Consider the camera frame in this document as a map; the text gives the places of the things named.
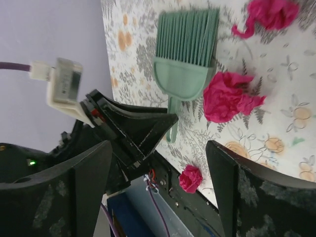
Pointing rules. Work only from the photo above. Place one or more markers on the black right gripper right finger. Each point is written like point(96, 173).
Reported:
point(256, 201)

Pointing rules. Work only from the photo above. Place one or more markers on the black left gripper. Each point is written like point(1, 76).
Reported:
point(134, 133)

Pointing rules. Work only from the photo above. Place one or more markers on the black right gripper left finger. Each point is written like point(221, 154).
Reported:
point(60, 201)

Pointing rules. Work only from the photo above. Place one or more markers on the green hand brush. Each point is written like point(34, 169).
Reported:
point(183, 65)

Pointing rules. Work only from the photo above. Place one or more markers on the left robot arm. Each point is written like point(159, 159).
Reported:
point(17, 162)

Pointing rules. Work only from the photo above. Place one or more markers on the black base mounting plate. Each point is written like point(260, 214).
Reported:
point(196, 213)

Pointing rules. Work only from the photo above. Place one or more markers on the pink paper scrap near edge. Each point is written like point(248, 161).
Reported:
point(190, 179)

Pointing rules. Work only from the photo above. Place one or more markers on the floral table cloth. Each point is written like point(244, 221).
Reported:
point(280, 134)

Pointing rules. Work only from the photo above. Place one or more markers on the pink paper scrap large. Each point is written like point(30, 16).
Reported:
point(225, 97)

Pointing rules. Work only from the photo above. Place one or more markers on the pink paper scrap upper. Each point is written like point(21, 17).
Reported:
point(270, 14)

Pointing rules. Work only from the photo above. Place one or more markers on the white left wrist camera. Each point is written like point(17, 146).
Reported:
point(63, 81)

